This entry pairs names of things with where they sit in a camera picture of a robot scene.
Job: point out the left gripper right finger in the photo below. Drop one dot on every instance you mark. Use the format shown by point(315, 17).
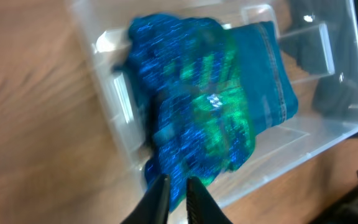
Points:
point(200, 206)

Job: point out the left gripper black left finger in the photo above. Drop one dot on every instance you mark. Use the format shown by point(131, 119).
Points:
point(153, 208)

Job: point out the blue sequin garment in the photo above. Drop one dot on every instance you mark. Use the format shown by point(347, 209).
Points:
point(189, 68)

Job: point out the blue denim jeans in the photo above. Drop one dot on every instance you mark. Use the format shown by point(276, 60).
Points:
point(270, 96)

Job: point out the clear plastic storage bin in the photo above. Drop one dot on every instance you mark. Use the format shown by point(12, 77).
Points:
point(103, 25)

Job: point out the small folded black garment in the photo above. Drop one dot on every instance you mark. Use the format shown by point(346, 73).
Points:
point(326, 44)

